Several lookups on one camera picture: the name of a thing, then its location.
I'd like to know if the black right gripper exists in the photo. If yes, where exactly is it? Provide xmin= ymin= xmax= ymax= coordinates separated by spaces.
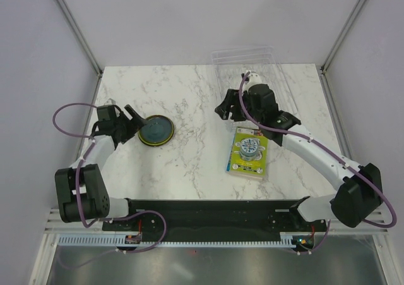
xmin=215 ymin=88 xmax=263 ymax=125

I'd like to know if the yellow brown patterned plate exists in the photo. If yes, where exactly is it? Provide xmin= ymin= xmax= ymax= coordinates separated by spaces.
xmin=138 ymin=116 xmax=176 ymax=147

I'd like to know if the dark green plate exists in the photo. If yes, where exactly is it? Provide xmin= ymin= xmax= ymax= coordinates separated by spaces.
xmin=138 ymin=116 xmax=174 ymax=144

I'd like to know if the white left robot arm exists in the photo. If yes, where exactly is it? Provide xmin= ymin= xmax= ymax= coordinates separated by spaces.
xmin=55 ymin=104 xmax=146 ymax=230

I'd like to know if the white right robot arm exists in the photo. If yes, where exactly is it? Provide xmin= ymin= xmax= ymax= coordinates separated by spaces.
xmin=215 ymin=84 xmax=383 ymax=231

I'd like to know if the green cover book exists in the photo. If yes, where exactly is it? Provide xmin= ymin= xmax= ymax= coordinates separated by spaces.
xmin=226 ymin=126 xmax=268 ymax=180

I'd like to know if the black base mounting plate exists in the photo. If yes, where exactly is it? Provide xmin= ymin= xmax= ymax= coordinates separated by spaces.
xmin=102 ymin=200 xmax=327 ymax=242

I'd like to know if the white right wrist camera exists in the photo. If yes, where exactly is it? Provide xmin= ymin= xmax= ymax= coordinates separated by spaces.
xmin=242 ymin=71 xmax=263 ymax=91

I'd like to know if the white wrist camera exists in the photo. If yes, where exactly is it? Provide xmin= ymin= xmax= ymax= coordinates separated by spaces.
xmin=242 ymin=71 xmax=263 ymax=91
xmin=104 ymin=99 xmax=116 ymax=107

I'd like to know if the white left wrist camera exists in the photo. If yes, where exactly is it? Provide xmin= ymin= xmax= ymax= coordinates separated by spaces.
xmin=104 ymin=99 xmax=116 ymax=107

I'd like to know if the white wire dish rack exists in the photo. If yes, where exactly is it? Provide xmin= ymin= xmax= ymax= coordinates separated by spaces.
xmin=211 ymin=45 xmax=300 ymax=117

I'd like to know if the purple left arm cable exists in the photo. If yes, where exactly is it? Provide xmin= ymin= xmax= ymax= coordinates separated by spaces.
xmin=52 ymin=102 xmax=168 ymax=269

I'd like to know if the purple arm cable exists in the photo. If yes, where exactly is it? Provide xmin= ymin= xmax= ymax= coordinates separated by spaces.
xmin=52 ymin=102 xmax=168 ymax=269
xmin=238 ymin=72 xmax=398 ymax=256

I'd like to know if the white slotted cable duct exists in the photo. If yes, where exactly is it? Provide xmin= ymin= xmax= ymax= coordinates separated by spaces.
xmin=57 ymin=234 xmax=314 ymax=248

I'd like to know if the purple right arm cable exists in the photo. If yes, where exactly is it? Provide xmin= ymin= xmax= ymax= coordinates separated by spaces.
xmin=238 ymin=72 xmax=398 ymax=256

